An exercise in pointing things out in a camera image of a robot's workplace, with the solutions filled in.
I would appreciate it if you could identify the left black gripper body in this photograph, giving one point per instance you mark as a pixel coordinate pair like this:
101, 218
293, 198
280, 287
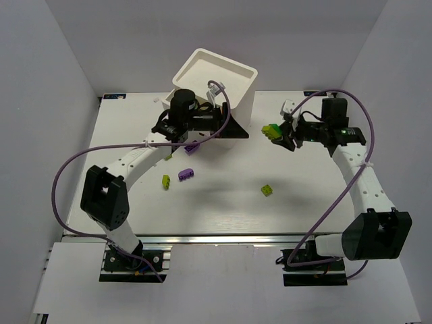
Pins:
220, 118

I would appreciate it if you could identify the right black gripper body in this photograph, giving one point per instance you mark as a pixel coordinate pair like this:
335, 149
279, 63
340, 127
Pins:
296, 131

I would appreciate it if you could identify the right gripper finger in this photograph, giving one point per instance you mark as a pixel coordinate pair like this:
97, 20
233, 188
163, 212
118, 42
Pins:
286, 143
287, 131

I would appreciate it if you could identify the lime long lego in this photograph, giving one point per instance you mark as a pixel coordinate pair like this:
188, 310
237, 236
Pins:
265, 131
166, 181

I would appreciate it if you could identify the white drawer cabinet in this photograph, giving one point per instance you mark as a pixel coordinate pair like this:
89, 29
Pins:
205, 71

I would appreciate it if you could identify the green square lego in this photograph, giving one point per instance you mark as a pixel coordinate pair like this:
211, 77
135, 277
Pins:
275, 131

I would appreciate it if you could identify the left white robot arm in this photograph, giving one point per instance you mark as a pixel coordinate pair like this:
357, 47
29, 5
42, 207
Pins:
105, 193

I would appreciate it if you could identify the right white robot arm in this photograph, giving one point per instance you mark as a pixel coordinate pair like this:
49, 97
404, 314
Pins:
378, 230

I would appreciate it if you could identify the purple rectangular lego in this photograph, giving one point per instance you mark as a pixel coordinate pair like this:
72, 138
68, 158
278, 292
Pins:
190, 149

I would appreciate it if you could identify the right blue label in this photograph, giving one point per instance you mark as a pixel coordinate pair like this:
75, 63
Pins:
315, 93

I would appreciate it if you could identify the blue label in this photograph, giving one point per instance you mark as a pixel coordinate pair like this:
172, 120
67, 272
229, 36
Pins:
114, 96
315, 93

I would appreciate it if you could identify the lime square lego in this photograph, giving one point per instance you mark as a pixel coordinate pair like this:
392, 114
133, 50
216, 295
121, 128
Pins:
267, 190

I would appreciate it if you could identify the purple rounded lego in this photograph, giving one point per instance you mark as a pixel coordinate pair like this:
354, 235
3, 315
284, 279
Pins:
185, 174

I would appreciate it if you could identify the left blue label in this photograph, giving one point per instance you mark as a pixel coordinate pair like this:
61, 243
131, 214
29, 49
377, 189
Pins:
114, 96

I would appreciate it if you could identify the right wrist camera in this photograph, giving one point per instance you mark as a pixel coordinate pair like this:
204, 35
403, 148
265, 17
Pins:
289, 113

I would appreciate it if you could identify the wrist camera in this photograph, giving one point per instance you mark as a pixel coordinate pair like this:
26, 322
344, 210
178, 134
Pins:
214, 89
289, 113

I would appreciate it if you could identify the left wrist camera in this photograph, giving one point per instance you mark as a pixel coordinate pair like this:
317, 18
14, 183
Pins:
214, 89

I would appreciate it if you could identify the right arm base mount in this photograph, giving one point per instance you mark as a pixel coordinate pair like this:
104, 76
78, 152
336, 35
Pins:
328, 274

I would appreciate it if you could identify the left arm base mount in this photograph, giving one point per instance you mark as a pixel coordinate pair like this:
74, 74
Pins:
118, 268

